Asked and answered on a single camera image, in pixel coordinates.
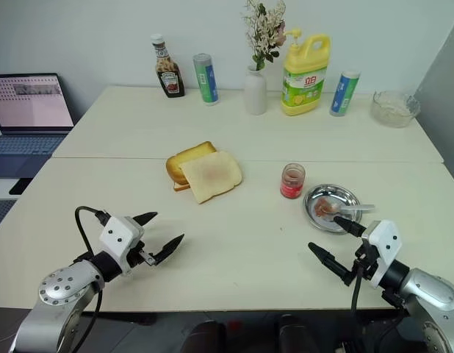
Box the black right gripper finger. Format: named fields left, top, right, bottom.
left=333, top=215, right=367, bottom=238
left=308, top=241, right=352, bottom=287

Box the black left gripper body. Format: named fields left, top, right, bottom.
left=123, top=235, right=157, bottom=275

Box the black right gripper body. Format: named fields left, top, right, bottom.
left=349, top=237, right=378, bottom=287

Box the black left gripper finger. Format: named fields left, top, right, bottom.
left=132, top=211, right=159, bottom=227
left=152, top=233, right=186, bottom=266

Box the metal spoon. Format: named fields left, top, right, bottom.
left=323, top=202, right=376, bottom=215

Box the glass jam jar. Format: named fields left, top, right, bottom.
left=279, top=163, right=307, bottom=200

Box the white bread slice with jam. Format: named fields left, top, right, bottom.
left=179, top=149, right=244, bottom=206

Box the thick toasted bread slice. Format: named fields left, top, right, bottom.
left=165, top=140, right=218, bottom=187

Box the round metal plate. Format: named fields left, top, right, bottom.
left=303, top=183, right=363, bottom=234

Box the clear glass bowl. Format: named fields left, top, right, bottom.
left=370, top=90, right=422, bottom=129

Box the flat black phone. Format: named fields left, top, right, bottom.
left=7, top=177, right=34, bottom=196

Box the green blue cylinder canister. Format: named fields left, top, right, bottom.
left=192, top=53, right=220, bottom=107
left=329, top=70, right=361, bottom=118

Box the ketchup bottle with white cap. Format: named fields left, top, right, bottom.
left=150, top=33, right=187, bottom=99

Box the yellow detergent pump bottle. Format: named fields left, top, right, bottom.
left=280, top=28, right=332, bottom=118

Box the open laptop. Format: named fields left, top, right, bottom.
left=0, top=72, right=76, bottom=179

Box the white ceramic vase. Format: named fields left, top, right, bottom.
left=243, top=65, right=269, bottom=116

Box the dried flower bouquet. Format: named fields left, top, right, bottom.
left=244, top=0, right=287, bottom=73

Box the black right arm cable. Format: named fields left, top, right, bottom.
left=349, top=253, right=365, bottom=314

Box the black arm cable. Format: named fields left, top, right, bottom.
left=349, top=253, right=365, bottom=314
left=54, top=206, right=111, bottom=353

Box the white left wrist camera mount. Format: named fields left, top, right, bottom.
left=98, top=215, right=145, bottom=275

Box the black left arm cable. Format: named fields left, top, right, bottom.
left=54, top=206, right=111, bottom=353

